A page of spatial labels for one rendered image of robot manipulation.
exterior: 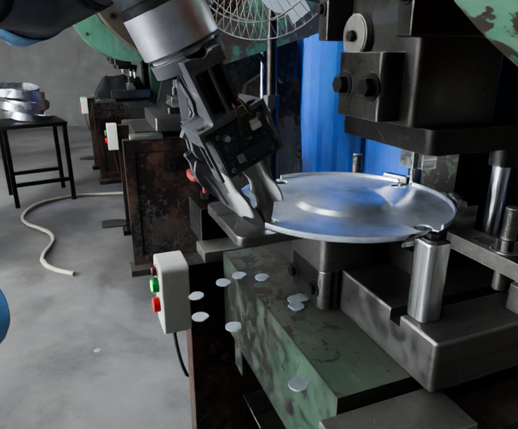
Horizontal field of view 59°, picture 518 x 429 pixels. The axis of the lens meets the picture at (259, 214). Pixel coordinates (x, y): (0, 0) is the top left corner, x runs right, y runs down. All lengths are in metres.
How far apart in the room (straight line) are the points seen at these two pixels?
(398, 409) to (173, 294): 0.46
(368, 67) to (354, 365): 0.35
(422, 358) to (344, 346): 0.10
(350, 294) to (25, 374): 1.30
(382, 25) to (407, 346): 0.38
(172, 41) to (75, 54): 6.70
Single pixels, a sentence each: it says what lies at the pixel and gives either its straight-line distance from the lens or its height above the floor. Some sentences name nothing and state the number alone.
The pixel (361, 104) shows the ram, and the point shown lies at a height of 0.91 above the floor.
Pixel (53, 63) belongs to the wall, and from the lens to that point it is 7.12.
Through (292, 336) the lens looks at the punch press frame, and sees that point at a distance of 0.58.
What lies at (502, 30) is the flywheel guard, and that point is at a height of 0.99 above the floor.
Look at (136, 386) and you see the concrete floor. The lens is 1.57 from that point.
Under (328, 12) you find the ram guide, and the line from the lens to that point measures 0.68.
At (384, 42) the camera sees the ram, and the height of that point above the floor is 0.99.
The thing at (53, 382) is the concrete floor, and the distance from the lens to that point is 1.66.
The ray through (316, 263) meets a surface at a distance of 0.61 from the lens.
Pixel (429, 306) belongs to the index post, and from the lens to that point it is 0.52.
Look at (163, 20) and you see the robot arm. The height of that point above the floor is 1.00.
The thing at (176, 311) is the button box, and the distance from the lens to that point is 0.85.
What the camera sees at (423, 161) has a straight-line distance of 0.67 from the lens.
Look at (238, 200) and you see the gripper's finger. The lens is 0.49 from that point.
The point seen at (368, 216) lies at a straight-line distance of 0.59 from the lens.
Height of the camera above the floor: 0.97
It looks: 19 degrees down
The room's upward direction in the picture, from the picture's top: straight up
